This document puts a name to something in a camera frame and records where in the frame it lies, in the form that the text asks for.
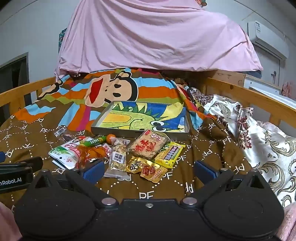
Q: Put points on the tangerine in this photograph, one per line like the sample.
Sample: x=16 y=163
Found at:
x=110 y=138

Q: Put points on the pink fuzzy clothing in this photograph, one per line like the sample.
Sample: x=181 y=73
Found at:
x=7 y=222

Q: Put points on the dark doorway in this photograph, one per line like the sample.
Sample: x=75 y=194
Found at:
x=13 y=74

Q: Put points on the floral satin quilt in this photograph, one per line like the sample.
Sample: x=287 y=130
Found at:
x=266 y=143

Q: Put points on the green snack stick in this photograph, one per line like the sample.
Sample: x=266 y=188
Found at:
x=94 y=140

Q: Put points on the clear rice cracker packet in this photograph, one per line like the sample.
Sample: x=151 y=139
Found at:
x=148 y=144

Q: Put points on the teal patterned cloth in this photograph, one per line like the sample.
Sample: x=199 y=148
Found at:
x=61 y=38

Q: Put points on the green and white snack packet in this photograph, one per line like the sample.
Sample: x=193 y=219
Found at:
x=67 y=150

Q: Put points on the clear packet of dark snack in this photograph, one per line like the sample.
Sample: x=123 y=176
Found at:
x=60 y=131

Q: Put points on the gold snack packet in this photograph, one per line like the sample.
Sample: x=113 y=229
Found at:
x=148 y=170

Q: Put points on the metal tray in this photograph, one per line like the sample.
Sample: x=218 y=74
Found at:
x=138 y=135

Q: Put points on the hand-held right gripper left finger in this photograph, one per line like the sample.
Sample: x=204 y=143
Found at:
x=93 y=171

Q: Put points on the clear nut bar packet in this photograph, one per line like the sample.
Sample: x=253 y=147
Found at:
x=118 y=157

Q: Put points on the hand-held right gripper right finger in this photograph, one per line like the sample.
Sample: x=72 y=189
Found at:
x=204 y=170

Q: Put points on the orange red snack packet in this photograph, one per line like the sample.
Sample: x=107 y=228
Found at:
x=92 y=153

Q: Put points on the pink sheet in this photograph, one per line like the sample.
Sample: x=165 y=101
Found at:
x=150 y=34

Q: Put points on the white cabinet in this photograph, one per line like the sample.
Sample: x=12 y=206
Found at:
x=259 y=82

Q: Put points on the yellow snack packet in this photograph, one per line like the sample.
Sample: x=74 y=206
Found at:
x=170 y=154

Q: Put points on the white air conditioner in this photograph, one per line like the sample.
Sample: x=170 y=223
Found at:
x=266 y=32

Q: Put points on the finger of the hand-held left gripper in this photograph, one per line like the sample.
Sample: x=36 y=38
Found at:
x=1 y=157
x=32 y=163

